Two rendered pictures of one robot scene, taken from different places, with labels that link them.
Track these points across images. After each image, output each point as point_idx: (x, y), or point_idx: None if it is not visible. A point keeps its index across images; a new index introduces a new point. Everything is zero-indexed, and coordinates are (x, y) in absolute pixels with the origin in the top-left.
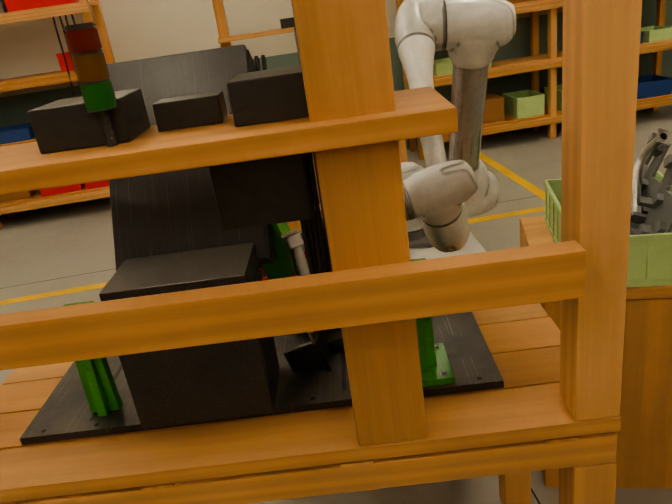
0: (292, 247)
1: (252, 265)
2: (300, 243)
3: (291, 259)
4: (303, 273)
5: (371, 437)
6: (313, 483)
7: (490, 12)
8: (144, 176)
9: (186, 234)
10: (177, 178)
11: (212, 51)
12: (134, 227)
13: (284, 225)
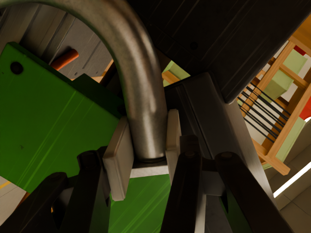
0: (176, 112)
1: (269, 21)
2: (178, 124)
3: (110, 109)
4: (143, 25)
5: None
6: None
7: None
8: (266, 181)
9: (238, 115)
10: (268, 191)
11: None
12: (243, 119)
13: (126, 207)
